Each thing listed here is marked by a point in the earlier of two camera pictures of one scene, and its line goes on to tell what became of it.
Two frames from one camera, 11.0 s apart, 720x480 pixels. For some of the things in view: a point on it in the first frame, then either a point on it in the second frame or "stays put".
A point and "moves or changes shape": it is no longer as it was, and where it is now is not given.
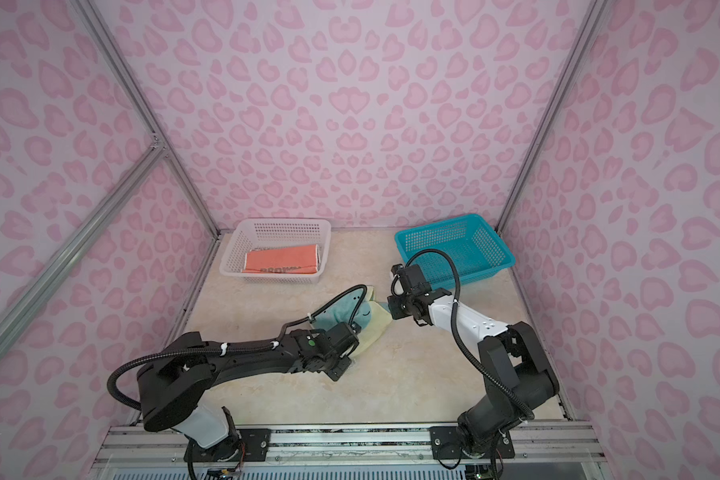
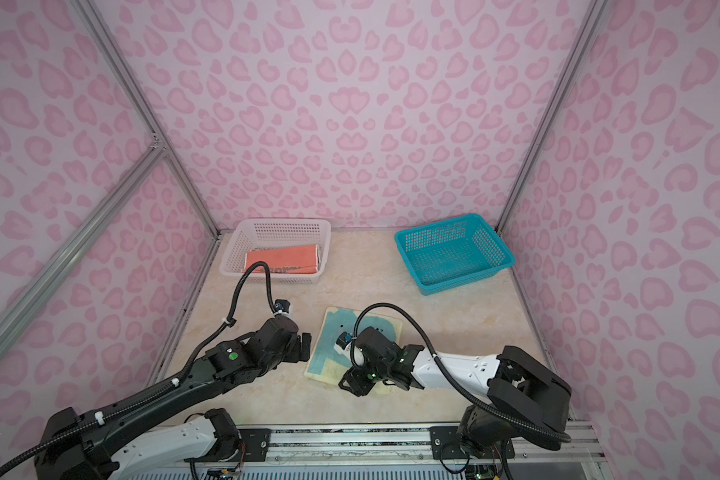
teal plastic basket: x=474 y=244 stays put
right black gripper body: x=397 y=306 -> x=358 y=383
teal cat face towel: x=343 y=311 moves or changes shape
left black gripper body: x=337 y=368 -> x=296 y=354
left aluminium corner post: x=141 y=104 stays put
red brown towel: x=283 y=260 stays put
